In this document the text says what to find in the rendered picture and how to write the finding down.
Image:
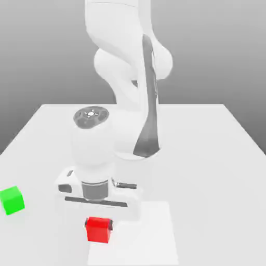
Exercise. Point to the small red cube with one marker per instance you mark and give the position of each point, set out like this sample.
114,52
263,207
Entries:
97,230

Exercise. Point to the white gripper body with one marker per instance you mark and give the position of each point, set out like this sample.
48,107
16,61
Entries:
93,208

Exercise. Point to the small green cube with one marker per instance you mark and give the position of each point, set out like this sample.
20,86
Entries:
12,200

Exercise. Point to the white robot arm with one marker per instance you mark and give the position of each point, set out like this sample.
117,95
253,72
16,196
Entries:
116,62

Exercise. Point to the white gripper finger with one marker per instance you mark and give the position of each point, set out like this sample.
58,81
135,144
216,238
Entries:
85,224
111,225

